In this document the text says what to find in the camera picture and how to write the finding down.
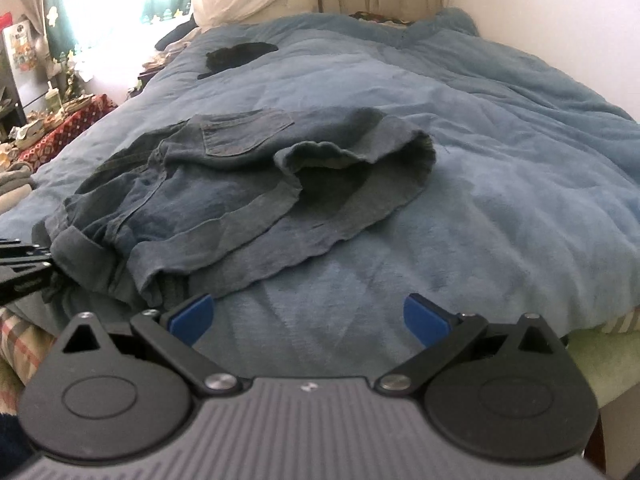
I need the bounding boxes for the blue denim shorts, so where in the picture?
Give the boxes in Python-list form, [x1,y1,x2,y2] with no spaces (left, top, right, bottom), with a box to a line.
[32,107,436,308]

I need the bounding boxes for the cream folded garment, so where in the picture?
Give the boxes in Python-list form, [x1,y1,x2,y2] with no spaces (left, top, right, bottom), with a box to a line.
[0,184,32,214]

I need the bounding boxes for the grey folded sweater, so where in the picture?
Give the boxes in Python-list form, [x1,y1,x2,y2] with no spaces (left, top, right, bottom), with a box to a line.
[0,166,35,195]

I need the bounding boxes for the red patterned tablecloth table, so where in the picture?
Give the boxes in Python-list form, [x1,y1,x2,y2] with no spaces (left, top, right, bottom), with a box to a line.
[17,94,117,172]

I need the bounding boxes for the blue fleece blanket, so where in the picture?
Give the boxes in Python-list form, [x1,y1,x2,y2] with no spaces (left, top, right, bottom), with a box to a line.
[1,10,639,376]

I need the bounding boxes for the drink cup with straw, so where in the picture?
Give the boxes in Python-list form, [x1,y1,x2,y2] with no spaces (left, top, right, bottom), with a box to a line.
[44,81,62,114]

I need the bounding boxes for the grey refrigerator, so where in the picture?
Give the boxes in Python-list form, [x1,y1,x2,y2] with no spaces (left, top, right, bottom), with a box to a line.
[1,20,49,122]

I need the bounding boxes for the dark blue pillow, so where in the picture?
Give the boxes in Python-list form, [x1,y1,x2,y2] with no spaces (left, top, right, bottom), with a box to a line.
[154,15,198,52]

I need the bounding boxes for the black cat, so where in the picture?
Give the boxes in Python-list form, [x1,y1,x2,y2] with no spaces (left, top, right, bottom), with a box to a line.
[198,42,279,79]

